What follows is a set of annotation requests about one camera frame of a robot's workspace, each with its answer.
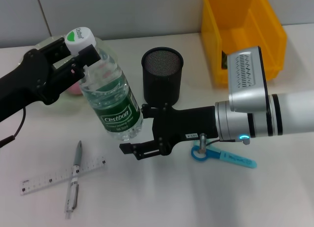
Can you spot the black mesh pen holder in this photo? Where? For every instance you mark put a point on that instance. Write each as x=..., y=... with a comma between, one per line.
x=162, y=82

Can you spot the green plastic wrapper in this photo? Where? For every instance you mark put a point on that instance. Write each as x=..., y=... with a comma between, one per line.
x=224, y=61

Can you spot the transparent plastic ruler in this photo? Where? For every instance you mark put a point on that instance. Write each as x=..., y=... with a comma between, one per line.
x=49, y=179

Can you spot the grey clear ballpoint pen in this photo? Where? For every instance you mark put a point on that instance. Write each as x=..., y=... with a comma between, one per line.
x=71, y=195

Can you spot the clear green-label water bottle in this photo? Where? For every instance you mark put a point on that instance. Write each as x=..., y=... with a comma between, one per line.
x=112, y=104

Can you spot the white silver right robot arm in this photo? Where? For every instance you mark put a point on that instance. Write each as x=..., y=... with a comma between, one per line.
x=289, y=111

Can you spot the yellow plastic bin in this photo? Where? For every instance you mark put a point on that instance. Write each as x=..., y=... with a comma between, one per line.
x=245, y=28

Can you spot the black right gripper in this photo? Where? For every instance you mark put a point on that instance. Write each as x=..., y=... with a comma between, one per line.
x=191, y=124

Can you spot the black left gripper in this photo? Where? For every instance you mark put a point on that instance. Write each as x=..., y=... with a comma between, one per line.
x=27, y=82

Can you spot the pink peach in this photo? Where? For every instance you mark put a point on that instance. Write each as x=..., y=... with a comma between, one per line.
x=74, y=90

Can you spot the blue plastic scissors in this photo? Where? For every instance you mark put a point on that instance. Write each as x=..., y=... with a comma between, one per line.
x=235, y=159

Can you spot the pale green glass fruit plate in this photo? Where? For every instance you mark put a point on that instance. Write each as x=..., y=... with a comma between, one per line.
x=66, y=103

